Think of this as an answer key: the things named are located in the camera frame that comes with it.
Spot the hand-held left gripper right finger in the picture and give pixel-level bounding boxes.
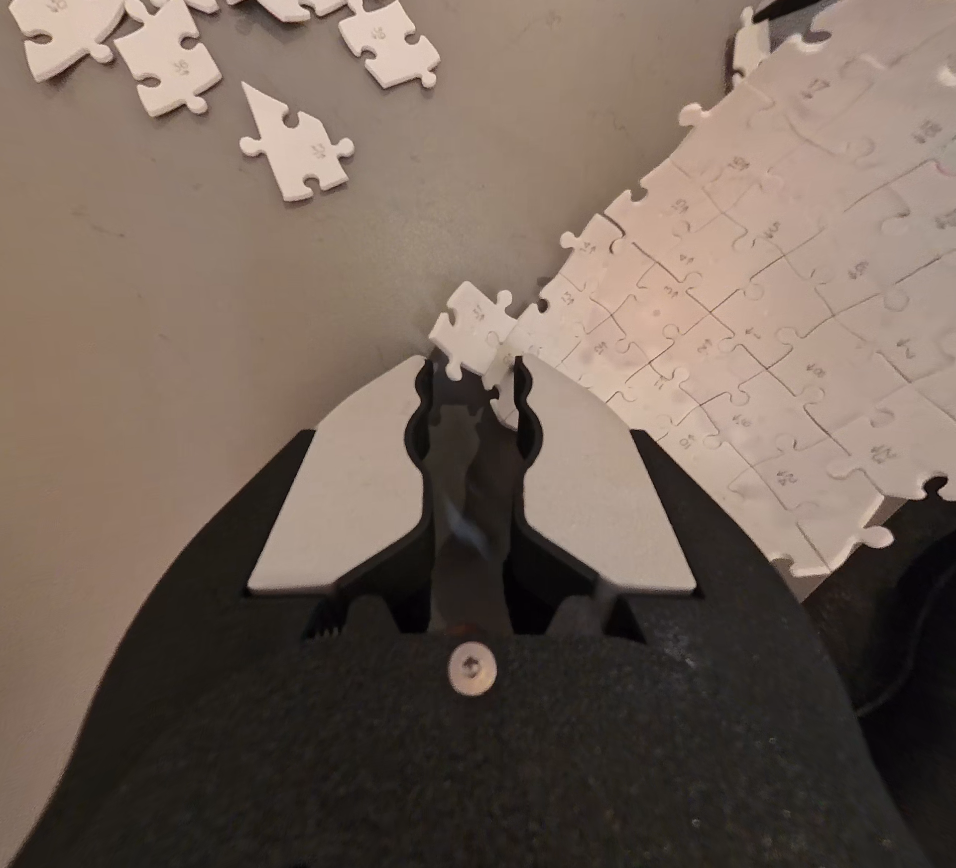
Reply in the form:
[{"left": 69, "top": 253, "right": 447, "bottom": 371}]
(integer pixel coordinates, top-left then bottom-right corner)
[{"left": 510, "top": 353, "right": 699, "bottom": 596}]

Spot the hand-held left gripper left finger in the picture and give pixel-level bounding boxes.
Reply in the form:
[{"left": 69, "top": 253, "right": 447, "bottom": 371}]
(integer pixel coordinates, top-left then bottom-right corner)
[{"left": 246, "top": 354, "right": 443, "bottom": 596}]

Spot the white jigsaw puzzle piece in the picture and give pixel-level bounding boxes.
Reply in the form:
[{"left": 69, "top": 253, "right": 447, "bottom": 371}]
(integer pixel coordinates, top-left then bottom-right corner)
[{"left": 429, "top": 280, "right": 516, "bottom": 382}]

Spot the partly built puzzle ball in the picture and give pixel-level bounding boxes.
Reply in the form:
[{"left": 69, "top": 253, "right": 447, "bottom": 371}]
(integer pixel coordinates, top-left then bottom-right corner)
[{"left": 481, "top": 0, "right": 956, "bottom": 580}]

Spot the scatter of white puzzle pieces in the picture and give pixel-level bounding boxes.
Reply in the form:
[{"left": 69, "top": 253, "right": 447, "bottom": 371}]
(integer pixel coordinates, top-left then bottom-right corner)
[{"left": 0, "top": 0, "right": 442, "bottom": 206}]

